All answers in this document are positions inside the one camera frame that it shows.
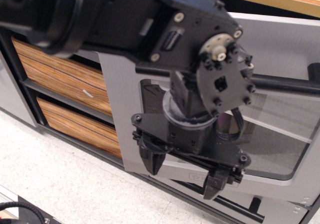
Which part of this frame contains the lower wood pattern storage bin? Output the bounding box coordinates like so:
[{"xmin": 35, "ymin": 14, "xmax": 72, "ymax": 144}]
[{"xmin": 37, "ymin": 97, "xmax": 122, "ymax": 159}]

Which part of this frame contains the grey toy kitchen cabinet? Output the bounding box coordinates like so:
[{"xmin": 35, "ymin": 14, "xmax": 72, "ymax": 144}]
[{"xmin": 0, "ymin": 26, "xmax": 320, "ymax": 224}]

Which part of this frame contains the grey toy oven door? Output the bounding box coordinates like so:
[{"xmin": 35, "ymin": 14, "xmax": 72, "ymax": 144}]
[{"xmin": 99, "ymin": 13, "xmax": 320, "ymax": 205}]

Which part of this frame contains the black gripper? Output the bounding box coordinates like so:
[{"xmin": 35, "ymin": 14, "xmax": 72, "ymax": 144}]
[{"xmin": 131, "ymin": 93, "xmax": 251, "ymax": 200}]

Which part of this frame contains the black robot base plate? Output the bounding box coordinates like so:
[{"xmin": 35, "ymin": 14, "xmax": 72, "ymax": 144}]
[{"xmin": 0, "ymin": 196, "xmax": 63, "ymax": 224}]

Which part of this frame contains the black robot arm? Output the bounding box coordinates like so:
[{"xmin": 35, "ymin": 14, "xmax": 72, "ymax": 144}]
[{"xmin": 0, "ymin": 0, "xmax": 255, "ymax": 200}]

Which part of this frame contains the grey drawer under oven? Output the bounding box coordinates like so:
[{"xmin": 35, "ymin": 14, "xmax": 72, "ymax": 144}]
[{"xmin": 153, "ymin": 177, "xmax": 308, "ymax": 224}]

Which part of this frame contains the black braided cable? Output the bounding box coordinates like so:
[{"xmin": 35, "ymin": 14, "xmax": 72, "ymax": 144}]
[{"xmin": 0, "ymin": 201, "xmax": 44, "ymax": 224}]

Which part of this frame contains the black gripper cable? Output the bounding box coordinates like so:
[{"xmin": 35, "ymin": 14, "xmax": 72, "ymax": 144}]
[{"xmin": 216, "ymin": 108, "xmax": 245, "ymax": 141}]

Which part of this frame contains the black oven door handle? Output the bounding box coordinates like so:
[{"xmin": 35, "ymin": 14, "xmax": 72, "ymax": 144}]
[{"xmin": 134, "ymin": 62, "xmax": 320, "ymax": 96}]

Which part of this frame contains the upper wood pattern storage bin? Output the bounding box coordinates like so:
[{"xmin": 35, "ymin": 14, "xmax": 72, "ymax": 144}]
[{"xmin": 11, "ymin": 37, "xmax": 112, "ymax": 116}]

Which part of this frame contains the wood pattern storage bin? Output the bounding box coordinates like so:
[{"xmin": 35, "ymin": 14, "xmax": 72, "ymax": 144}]
[
  {"xmin": 11, "ymin": 37, "xmax": 112, "ymax": 116},
  {"xmin": 37, "ymin": 97, "xmax": 122, "ymax": 159}
]

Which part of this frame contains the black drawer handle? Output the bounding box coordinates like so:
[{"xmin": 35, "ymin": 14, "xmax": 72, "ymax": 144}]
[{"xmin": 173, "ymin": 180, "xmax": 265, "ymax": 224}]

